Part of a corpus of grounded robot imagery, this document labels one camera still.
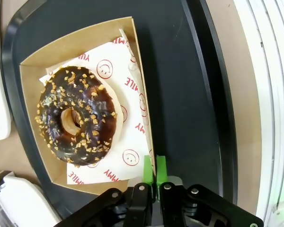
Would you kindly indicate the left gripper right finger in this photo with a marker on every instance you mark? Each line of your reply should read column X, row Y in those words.
column 191, row 208

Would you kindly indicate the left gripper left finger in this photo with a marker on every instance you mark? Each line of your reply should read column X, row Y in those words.
column 132, row 208

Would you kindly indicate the chocolate donut with nut bits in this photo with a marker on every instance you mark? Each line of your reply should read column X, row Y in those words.
column 85, row 94

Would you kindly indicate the white printed paper liner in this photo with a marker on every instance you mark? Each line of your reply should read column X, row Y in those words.
column 113, row 61

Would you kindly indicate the brown cardboard donut tray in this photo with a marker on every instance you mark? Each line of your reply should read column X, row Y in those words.
column 38, row 61

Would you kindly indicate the black rectangular serving tray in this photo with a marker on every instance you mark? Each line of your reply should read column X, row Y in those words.
column 180, row 82

